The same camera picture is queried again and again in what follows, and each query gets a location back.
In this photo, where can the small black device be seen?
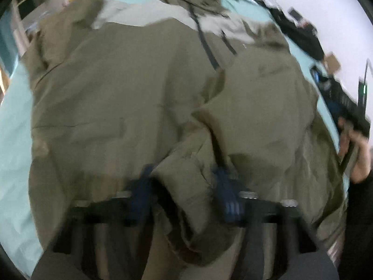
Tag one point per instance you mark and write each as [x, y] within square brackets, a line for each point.
[296, 15]

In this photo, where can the olive green jacket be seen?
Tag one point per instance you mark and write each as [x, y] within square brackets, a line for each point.
[140, 99]

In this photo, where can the person's right forearm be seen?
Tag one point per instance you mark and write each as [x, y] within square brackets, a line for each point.
[361, 215]

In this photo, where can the wooden shelf unit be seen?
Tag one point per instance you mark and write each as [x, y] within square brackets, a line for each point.
[26, 14]

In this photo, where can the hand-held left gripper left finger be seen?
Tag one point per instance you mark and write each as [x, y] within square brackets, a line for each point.
[140, 194]

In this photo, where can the pile of black clothes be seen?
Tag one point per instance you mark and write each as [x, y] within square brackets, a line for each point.
[300, 36]

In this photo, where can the cardboard box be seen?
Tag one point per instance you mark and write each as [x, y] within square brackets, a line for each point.
[332, 61]

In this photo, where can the teal bed sheet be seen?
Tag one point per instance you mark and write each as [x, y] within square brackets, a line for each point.
[14, 163]

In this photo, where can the person's right hand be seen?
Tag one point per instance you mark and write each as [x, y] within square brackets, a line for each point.
[364, 157]

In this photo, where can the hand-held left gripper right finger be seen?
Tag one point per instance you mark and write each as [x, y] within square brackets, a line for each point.
[229, 199]

